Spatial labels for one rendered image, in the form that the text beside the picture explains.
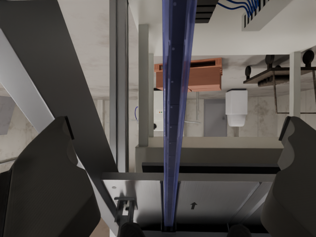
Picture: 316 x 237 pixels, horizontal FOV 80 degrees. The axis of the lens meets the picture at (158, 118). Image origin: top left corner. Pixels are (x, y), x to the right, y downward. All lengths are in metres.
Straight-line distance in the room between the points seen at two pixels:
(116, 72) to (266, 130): 9.52
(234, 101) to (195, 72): 3.56
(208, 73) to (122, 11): 2.71
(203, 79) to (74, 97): 3.01
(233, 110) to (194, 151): 5.98
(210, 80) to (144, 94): 2.58
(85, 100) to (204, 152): 0.47
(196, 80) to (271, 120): 7.11
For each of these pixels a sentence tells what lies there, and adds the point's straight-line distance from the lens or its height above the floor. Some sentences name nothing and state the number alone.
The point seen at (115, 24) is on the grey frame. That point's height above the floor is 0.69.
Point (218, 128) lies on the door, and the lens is 10.06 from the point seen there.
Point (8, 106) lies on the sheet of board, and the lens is 11.10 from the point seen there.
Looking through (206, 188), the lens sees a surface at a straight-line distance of 0.25.
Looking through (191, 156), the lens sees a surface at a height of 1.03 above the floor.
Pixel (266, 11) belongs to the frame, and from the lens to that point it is 0.56.
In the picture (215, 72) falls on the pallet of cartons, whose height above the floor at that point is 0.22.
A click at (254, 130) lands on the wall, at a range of 9.67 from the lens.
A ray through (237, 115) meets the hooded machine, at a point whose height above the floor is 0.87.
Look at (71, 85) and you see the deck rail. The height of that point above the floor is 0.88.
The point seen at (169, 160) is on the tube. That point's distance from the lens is 0.16.
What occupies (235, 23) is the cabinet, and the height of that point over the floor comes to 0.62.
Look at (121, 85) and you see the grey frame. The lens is 0.47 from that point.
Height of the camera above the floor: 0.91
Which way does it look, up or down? level
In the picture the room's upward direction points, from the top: 180 degrees counter-clockwise
